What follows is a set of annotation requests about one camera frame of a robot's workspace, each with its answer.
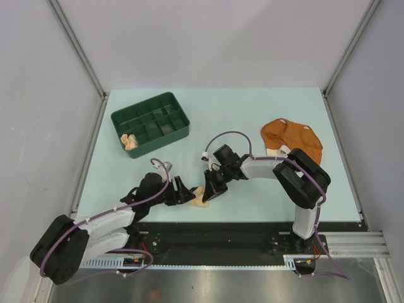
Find white slotted cable duct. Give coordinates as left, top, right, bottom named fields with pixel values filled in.
left=79, top=254, right=315, bottom=271

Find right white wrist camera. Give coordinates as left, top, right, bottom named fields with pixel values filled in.
left=201, top=151, right=221, bottom=171

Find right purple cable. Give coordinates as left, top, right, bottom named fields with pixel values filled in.
left=204, top=130, right=350, bottom=280

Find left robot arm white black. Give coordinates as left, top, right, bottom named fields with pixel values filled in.
left=29, top=173, right=196, bottom=285

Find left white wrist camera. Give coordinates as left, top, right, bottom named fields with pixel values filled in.
left=151, top=161, right=172, bottom=182

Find beige navy-trimmed underwear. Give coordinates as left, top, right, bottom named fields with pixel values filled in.
left=187, top=186, right=210, bottom=208

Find aluminium frame post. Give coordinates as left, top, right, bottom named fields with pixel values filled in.
left=46, top=0, right=107, bottom=100
left=323, top=0, right=384, bottom=97

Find orange brown underwear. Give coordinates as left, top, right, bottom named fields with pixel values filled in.
left=261, top=118, right=323, bottom=165

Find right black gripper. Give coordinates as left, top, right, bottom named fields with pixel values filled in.
left=203, top=165, right=233, bottom=203

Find peach boxer underwear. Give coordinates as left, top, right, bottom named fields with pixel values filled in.
left=120, top=133, right=139, bottom=151

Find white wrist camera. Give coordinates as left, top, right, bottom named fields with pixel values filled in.
left=201, top=151, right=221, bottom=171
left=151, top=161, right=172, bottom=182

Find left aluminium frame post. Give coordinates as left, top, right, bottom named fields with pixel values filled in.
left=46, top=0, right=107, bottom=100

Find green compartment tray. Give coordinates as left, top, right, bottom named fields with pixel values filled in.
left=110, top=92, right=190, bottom=158

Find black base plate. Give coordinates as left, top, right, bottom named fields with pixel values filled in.
left=104, top=220, right=329, bottom=268

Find right aluminium frame post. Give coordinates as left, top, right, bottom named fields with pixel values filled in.
left=323, top=0, right=384, bottom=97

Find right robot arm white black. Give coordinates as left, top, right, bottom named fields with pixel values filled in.
left=202, top=145, right=331, bottom=253

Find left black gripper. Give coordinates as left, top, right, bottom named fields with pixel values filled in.
left=148, top=175, right=194, bottom=206

